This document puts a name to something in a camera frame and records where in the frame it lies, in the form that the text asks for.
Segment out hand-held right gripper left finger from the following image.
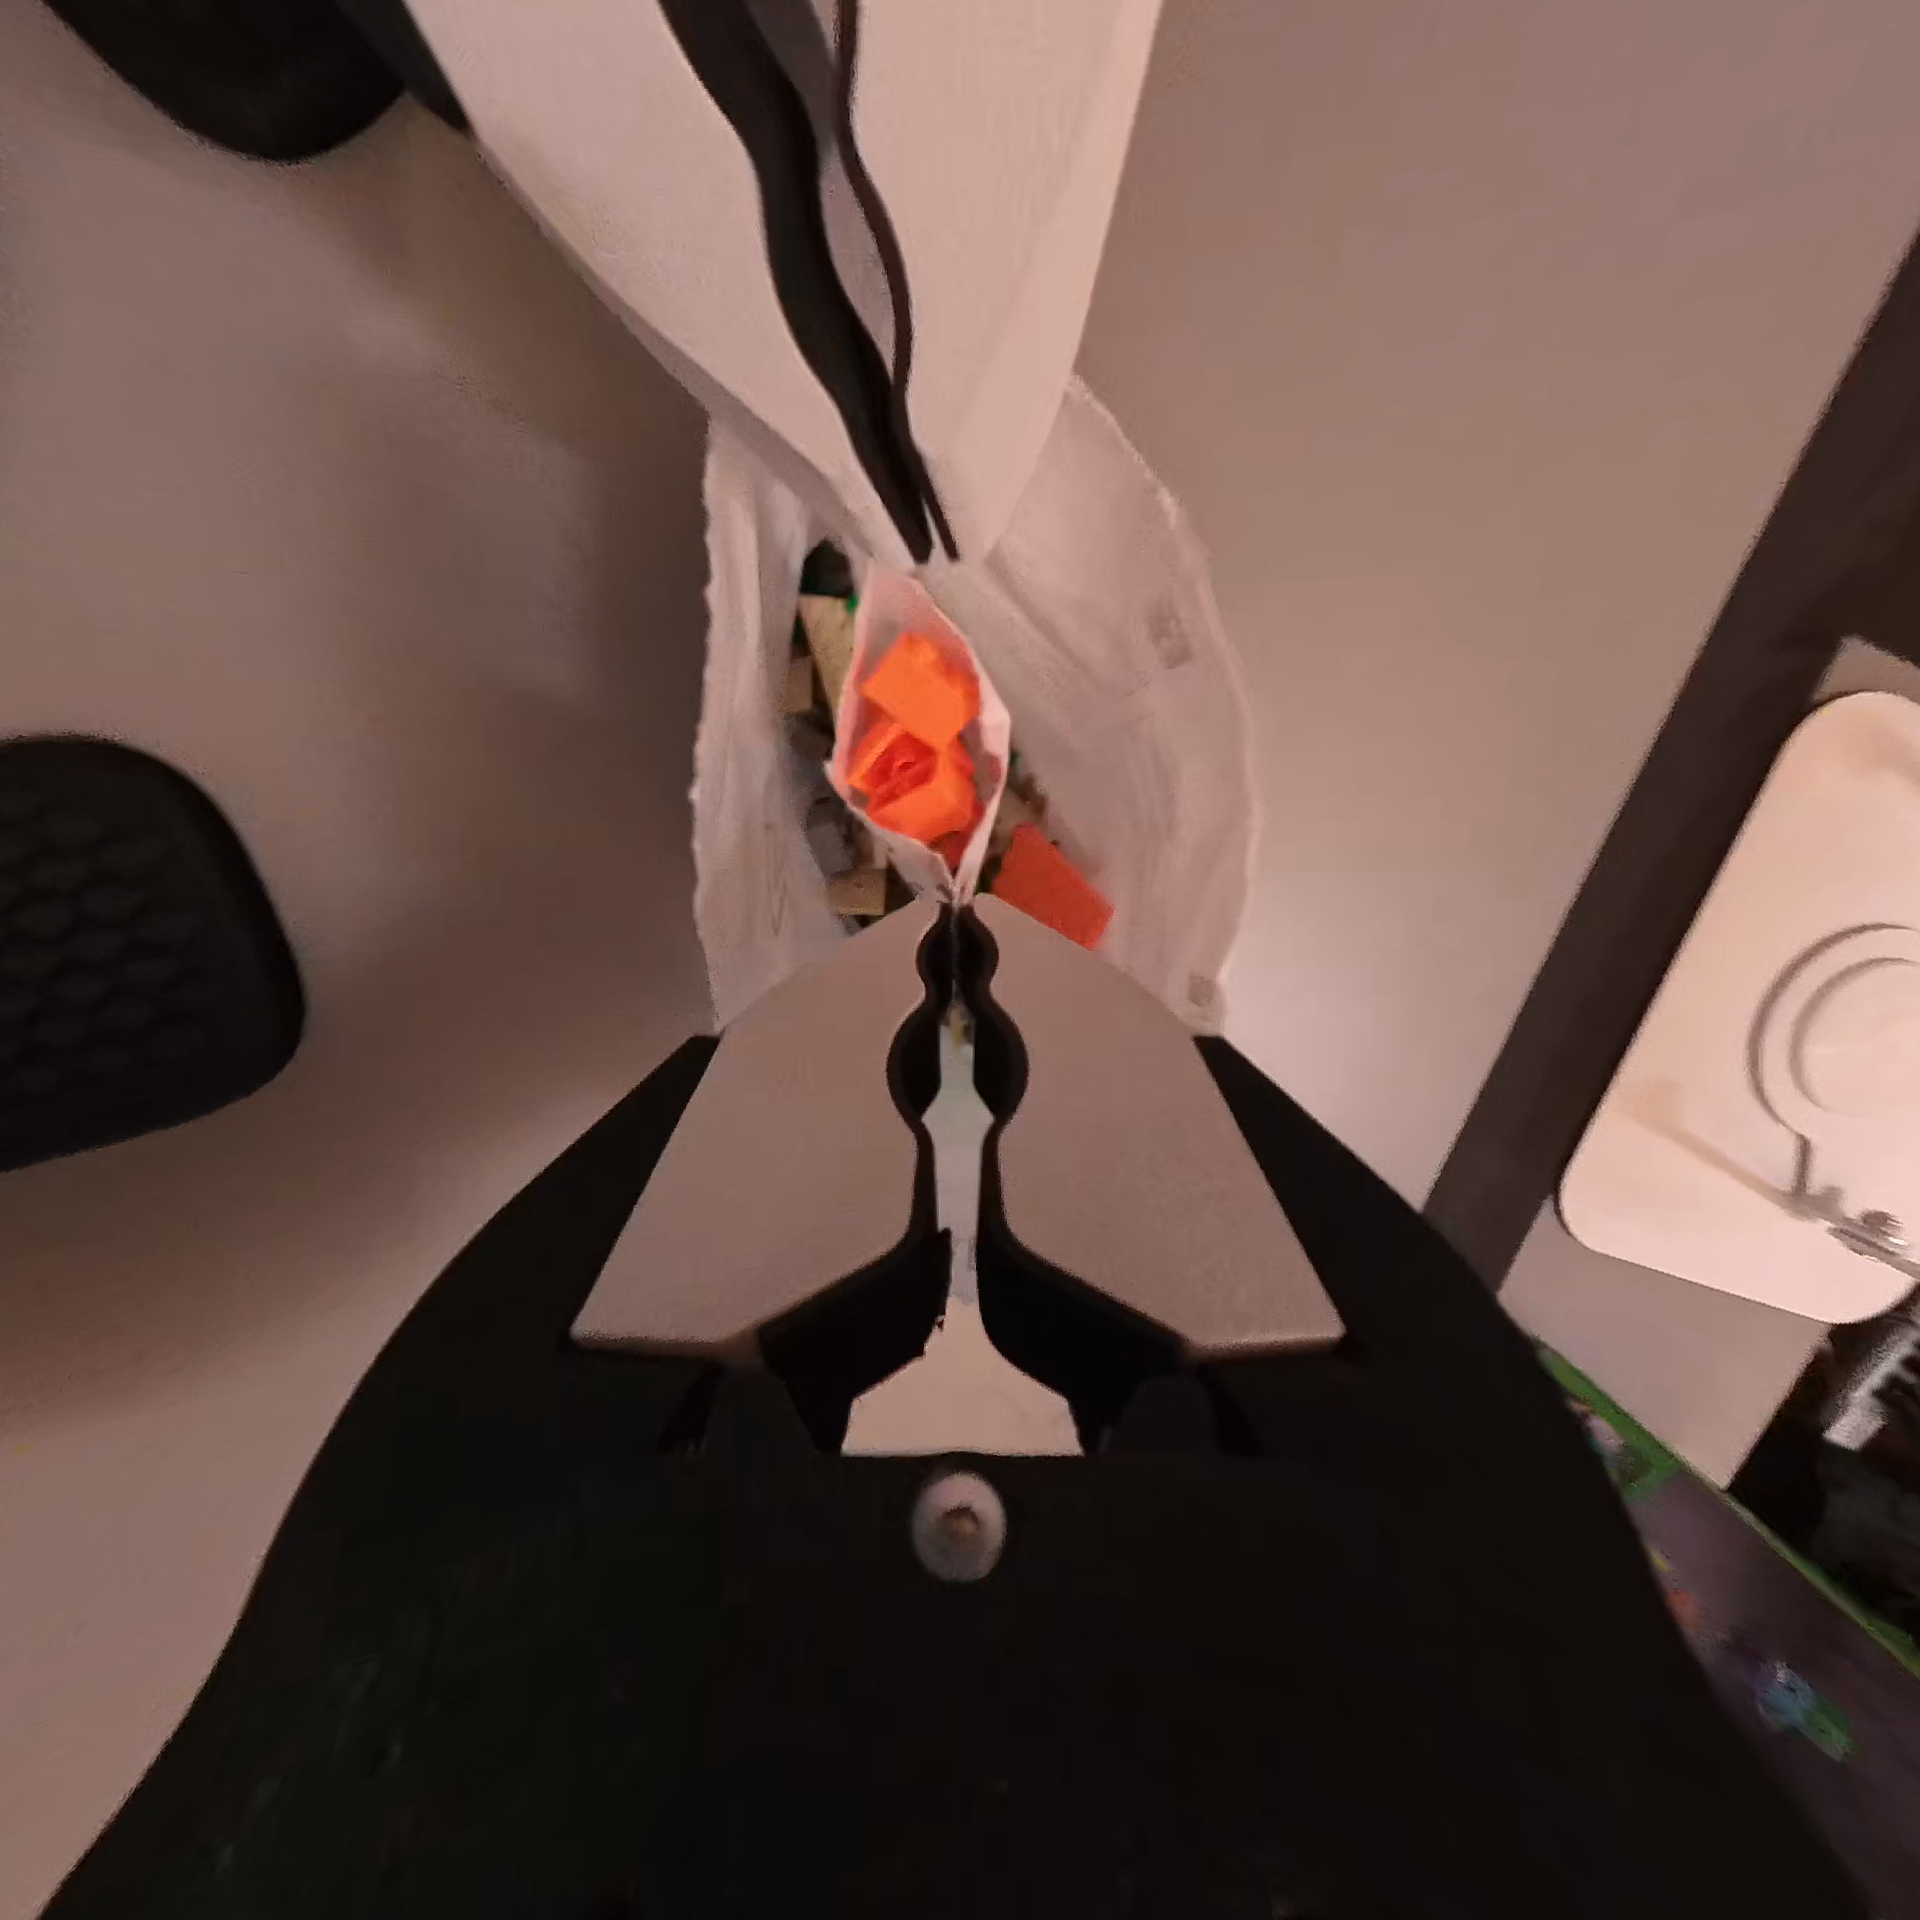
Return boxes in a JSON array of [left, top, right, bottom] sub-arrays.
[[571, 903, 958, 1454]]

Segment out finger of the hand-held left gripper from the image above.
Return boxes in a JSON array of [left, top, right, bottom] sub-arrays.
[[830, 0, 1168, 563], [400, 0, 943, 567]]

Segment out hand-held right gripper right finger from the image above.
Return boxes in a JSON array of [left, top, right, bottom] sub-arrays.
[[961, 903, 1345, 1447]]

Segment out small printed paper bag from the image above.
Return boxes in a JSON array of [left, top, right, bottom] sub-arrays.
[[822, 563, 1022, 921]]

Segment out large printed paper bag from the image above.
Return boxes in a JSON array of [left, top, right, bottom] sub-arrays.
[[689, 380, 1258, 1041]]

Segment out green toy set box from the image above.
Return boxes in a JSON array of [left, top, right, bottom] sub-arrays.
[[1529, 1343, 1920, 1920]]

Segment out orange slope brick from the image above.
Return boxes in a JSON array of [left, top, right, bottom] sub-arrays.
[[988, 821, 1121, 952]]

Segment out pile of mixed toy bricks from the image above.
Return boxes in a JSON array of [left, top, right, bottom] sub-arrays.
[[777, 539, 1056, 921]]

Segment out white desk lamp stand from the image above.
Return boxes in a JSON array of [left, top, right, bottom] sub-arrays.
[[1558, 689, 1920, 1326]]

